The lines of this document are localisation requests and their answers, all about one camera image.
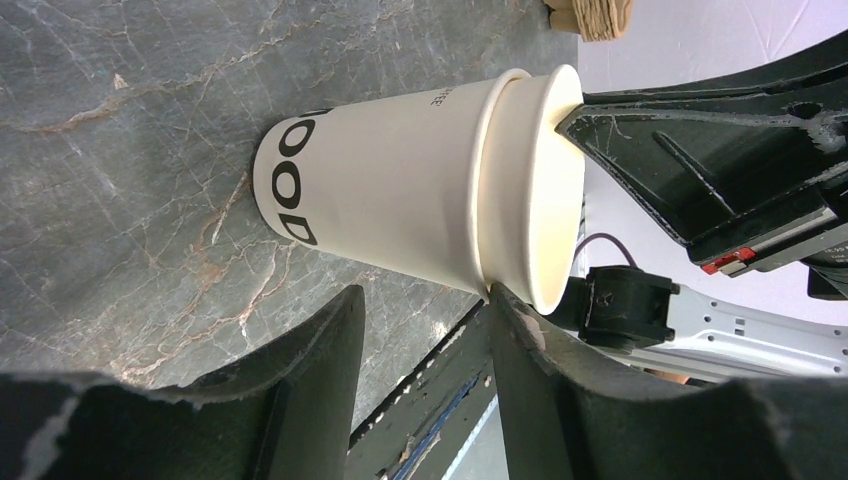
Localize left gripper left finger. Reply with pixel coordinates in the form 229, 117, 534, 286
1, 285, 365, 479

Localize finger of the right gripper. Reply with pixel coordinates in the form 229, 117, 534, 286
557, 33, 847, 265

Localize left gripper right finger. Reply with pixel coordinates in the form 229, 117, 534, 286
489, 284, 847, 479

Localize white paper coffee cup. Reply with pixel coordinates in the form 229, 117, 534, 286
252, 65, 585, 314

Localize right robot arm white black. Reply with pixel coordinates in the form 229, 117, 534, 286
549, 33, 847, 381

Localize brown pulp cup carriers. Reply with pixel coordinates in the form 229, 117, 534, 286
543, 0, 634, 42

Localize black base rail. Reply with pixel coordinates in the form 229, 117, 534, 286
344, 302, 496, 479

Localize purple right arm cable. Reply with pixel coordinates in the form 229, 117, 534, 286
573, 231, 639, 269

